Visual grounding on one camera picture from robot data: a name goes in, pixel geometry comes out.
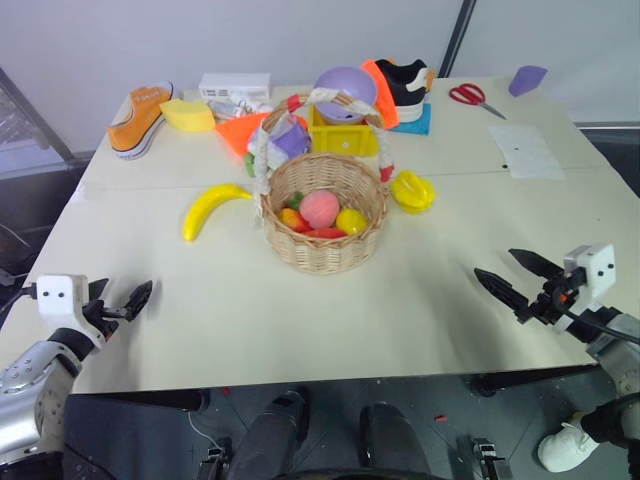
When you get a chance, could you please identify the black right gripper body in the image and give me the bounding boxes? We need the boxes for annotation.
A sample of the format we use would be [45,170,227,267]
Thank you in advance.
[516,268,587,327]

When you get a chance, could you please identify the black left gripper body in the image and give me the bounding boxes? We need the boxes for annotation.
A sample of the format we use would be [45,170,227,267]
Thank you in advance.
[81,297,130,342]

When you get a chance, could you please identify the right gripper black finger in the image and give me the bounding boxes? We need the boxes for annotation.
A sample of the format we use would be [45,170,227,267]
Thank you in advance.
[473,267,531,316]
[507,247,566,282]

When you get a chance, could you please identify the yellow plastic starfruit toy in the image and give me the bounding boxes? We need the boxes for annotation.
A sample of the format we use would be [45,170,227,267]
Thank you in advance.
[389,169,437,215]

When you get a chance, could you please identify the orange toy fruit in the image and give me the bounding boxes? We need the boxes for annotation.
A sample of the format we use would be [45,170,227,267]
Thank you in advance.
[277,206,304,230]

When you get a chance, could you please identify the red toy chili pepper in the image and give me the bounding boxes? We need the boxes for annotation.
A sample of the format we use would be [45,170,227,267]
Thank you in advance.
[303,226,349,240]

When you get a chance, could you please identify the yellow toy banana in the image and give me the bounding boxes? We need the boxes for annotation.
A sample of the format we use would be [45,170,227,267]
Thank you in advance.
[181,183,255,244]

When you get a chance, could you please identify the white paper sheet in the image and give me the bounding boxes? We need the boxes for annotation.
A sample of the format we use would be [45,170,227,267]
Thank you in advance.
[487,123,566,181]

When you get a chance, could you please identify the person's black trouser leg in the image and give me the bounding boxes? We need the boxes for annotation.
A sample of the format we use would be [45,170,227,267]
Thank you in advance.
[579,397,640,450]

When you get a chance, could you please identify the person's white shoe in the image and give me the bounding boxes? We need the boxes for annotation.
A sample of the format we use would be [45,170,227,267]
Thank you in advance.
[536,411,601,474]

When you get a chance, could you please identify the yellow toy lemon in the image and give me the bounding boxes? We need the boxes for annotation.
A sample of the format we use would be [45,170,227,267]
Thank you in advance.
[335,208,370,236]

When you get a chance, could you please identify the orange canvas sneaker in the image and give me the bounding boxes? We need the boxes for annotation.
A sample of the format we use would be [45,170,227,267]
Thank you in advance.
[105,80,177,162]

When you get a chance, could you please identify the grey metal rack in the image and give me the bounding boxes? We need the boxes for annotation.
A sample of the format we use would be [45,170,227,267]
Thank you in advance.
[0,66,77,169]

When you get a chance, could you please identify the dark rounded robot leg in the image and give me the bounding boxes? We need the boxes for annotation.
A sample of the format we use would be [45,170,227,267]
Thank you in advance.
[230,388,310,480]
[358,401,433,480]

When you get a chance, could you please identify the blue square mat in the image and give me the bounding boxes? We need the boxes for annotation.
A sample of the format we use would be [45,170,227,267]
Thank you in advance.
[389,101,433,137]

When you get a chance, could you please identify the yellow sponge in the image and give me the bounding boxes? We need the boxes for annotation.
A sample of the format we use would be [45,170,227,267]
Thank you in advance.
[159,98,217,134]

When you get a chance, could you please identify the orange triangular cloth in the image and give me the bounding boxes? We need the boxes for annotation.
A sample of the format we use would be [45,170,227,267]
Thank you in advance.
[214,111,272,162]

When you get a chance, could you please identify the pink toy peach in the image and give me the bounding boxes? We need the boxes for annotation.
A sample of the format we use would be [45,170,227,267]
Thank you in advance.
[298,191,343,229]

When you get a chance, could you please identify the white patterned cloth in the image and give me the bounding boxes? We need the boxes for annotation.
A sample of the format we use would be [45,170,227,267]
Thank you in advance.
[206,96,275,122]

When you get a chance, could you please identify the black and white sneaker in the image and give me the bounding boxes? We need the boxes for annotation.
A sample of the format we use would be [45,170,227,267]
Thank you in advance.
[373,58,437,122]

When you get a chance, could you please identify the purple and white packet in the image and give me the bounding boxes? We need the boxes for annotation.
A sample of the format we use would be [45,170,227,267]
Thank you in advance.
[246,115,312,179]

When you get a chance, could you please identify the yellow plastic bin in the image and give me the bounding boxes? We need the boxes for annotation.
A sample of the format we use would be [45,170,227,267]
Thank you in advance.
[306,103,380,158]

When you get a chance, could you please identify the orange folded cloth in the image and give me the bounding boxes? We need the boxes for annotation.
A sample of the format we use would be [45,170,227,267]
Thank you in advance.
[360,58,400,131]

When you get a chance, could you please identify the white cardboard box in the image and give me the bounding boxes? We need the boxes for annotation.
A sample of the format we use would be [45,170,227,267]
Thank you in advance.
[198,72,273,103]

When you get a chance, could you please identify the black background pole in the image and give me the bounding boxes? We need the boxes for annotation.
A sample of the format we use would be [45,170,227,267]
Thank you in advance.
[438,0,477,79]

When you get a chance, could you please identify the purple plastic bowl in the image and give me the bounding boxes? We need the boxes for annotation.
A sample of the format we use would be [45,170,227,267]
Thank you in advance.
[312,65,379,126]

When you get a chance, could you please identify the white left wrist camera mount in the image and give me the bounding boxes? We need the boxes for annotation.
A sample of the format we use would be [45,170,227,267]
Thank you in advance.
[35,273,109,351]

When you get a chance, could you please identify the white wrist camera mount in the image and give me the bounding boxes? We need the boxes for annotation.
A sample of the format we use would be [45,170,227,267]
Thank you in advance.
[35,273,109,351]
[553,243,617,334]

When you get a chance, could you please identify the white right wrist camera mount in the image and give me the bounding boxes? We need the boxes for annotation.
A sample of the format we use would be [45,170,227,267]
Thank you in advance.
[553,243,617,334]

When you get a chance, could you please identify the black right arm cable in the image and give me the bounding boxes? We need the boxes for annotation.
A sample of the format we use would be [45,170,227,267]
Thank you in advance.
[563,308,640,347]

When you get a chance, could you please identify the black table frame bar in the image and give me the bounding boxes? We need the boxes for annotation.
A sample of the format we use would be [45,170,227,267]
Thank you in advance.
[468,364,601,399]

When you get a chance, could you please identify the red handled scissors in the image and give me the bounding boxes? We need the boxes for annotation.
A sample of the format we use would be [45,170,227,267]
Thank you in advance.
[448,82,508,121]

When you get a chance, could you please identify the wicker basket with handle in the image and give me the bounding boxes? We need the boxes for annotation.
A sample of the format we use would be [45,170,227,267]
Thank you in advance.
[251,88,397,276]

